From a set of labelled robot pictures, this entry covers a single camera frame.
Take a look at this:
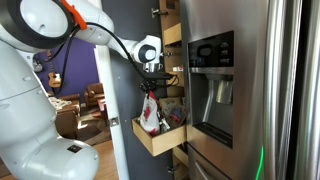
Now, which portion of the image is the dark grey cabinet door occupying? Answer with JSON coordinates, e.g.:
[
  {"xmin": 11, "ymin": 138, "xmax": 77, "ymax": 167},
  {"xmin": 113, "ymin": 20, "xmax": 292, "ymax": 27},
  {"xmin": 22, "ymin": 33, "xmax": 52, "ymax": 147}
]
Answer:
[{"xmin": 101, "ymin": 0, "xmax": 175, "ymax": 180}]

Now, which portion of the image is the white baking container red label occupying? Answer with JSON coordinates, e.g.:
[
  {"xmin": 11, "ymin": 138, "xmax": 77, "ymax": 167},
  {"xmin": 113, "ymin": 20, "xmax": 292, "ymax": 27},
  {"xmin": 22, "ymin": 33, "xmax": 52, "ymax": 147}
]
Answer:
[{"xmin": 171, "ymin": 64, "xmax": 185, "ymax": 73}]

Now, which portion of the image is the stainless steel refrigerator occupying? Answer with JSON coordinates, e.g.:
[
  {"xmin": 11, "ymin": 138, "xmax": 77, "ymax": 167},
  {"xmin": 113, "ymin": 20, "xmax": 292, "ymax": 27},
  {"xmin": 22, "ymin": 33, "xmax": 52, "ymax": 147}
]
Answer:
[{"xmin": 179, "ymin": 0, "xmax": 320, "ymax": 180}]

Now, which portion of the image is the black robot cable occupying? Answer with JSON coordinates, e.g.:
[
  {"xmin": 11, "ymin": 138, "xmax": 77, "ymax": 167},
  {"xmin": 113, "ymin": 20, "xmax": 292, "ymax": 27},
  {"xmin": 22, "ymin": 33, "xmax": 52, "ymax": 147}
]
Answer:
[
  {"xmin": 32, "ymin": 27, "xmax": 80, "ymax": 97},
  {"xmin": 83, "ymin": 21, "xmax": 181, "ymax": 89}
]

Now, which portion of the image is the steel freezer drawer handle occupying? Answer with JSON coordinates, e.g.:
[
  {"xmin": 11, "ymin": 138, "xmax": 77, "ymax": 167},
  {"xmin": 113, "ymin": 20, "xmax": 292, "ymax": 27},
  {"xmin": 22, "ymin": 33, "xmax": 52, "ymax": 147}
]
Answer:
[{"xmin": 194, "ymin": 161, "xmax": 215, "ymax": 180}]

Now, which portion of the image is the metal cabinet hinge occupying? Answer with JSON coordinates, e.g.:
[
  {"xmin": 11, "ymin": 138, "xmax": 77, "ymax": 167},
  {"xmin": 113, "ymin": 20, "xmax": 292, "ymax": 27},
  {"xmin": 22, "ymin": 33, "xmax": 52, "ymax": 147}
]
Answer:
[
  {"xmin": 159, "ymin": 49, "xmax": 175, "ymax": 59},
  {"xmin": 150, "ymin": 6, "xmax": 170, "ymax": 19},
  {"xmin": 166, "ymin": 164, "xmax": 178, "ymax": 175}
]

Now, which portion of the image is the wooden drawer holding snack packets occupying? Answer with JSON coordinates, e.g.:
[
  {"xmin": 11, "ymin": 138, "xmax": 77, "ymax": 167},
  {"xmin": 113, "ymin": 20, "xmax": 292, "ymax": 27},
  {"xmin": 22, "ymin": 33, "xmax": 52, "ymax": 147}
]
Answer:
[{"xmin": 131, "ymin": 115, "xmax": 188, "ymax": 158}]

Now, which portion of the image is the black fridge water dispenser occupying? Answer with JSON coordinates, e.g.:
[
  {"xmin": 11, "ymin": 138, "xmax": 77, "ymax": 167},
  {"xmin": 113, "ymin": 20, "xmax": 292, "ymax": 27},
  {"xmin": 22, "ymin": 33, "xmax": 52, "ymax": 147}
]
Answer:
[{"xmin": 186, "ymin": 30, "xmax": 235, "ymax": 150}]

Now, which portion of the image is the orange cable clip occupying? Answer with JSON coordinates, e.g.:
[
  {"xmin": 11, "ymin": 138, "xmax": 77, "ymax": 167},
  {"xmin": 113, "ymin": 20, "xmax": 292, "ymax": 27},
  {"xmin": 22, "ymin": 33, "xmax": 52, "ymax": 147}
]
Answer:
[{"xmin": 59, "ymin": 0, "xmax": 89, "ymax": 31}]

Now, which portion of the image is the white patterned blanket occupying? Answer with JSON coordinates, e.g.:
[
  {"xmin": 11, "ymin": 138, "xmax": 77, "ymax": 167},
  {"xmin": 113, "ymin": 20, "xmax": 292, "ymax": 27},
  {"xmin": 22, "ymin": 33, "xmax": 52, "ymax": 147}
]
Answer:
[{"xmin": 49, "ymin": 96, "xmax": 73, "ymax": 112}]

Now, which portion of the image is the white door frame post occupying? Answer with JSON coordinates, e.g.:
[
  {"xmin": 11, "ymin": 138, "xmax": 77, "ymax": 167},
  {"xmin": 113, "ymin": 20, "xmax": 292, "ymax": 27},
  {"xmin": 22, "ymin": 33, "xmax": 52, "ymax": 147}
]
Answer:
[{"xmin": 93, "ymin": 44, "xmax": 131, "ymax": 180}]

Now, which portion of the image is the clear candy bag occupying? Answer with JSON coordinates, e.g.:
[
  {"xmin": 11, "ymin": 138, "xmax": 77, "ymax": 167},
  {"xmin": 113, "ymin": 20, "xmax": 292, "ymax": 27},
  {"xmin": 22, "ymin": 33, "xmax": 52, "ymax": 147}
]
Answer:
[{"xmin": 158, "ymin": 116, "xmax": 171, "ymax": 133}]

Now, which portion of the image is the white and red packet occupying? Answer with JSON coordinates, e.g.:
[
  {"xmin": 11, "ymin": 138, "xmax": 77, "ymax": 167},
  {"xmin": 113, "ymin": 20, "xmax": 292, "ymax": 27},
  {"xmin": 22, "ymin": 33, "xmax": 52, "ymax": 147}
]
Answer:
[{"xmin": 138, "ymin": 90, "xmax": 162, "ymax": 138}]

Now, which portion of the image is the brown leather armchair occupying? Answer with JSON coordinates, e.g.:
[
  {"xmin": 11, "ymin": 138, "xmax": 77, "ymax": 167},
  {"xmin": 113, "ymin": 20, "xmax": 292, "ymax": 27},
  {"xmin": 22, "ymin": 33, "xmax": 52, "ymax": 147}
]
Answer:
[{"xmin": 83, "ymin": 82, "xmax": 106, "ymax": 108}]

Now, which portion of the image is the steel refrigerator door handle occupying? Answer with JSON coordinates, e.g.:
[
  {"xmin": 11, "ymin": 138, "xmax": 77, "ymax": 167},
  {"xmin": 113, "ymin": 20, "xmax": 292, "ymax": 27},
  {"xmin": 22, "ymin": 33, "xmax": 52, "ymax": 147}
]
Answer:
[
  {"xmin": 297, "ymin": 0, "xmax": 320, "ymax": 180},
  {"xmin": 263, "ymin": 0, "xmax": 296, "ymax": 180}
]

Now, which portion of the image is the brown leather sofa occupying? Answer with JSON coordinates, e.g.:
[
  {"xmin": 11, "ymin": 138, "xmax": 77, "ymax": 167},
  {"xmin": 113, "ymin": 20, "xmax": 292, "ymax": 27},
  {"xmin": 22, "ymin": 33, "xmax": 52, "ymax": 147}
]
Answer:
[{"xmin": 49, "ymin": 93, "xmax": 82, "ymax": 140}]

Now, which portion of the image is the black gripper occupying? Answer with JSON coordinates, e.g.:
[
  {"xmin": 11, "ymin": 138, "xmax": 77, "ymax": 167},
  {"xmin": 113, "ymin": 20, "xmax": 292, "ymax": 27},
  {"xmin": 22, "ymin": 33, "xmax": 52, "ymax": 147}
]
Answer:
[{"xmin": 138, "ymin": 78, "xmax": 162, "ymax": 99}]

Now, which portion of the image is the wooden cabinet drawer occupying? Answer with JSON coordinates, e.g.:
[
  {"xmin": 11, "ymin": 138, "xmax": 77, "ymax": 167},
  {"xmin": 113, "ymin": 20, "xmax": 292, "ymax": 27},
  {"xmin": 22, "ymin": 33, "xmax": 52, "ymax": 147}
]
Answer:
[
  {"xmin": 171, "ymin": 145, "xmax": 190, "ymax": 180},
  {"xmin": 162, "ymin": 22, "xmax": 183, "ymax": 47}
]

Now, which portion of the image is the wooden acoustic guitar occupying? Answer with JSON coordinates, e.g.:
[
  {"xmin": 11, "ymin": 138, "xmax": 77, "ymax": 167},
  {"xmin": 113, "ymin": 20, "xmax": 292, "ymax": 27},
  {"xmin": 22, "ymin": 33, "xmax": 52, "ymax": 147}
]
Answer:
[{"xmin": 46, "ymin": 49, "xmax": 63, "ymax": 90}]

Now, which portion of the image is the printed clear food bag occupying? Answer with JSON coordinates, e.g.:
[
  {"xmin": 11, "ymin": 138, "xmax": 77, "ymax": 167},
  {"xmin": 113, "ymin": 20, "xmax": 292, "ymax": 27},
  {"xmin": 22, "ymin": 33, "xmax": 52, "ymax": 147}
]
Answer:
[{"xmin": 159, "ymin": 96, "xmax": 183, "ymax": 116}]

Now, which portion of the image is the metal door strike plate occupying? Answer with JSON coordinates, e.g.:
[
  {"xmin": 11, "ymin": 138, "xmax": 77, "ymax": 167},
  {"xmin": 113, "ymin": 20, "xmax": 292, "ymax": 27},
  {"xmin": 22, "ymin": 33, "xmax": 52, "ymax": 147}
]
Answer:
[{"xmin": 108, "ymin": 116, "xmax": 120, "ymax": 128}]

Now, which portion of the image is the wooden pantry cabinet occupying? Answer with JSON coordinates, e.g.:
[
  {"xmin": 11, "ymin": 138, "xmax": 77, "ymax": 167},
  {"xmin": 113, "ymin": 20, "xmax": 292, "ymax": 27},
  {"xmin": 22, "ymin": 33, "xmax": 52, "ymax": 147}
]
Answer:
[{"xmin": 158, "ymin": 0, "xmax": 190, "ymax": 180}]

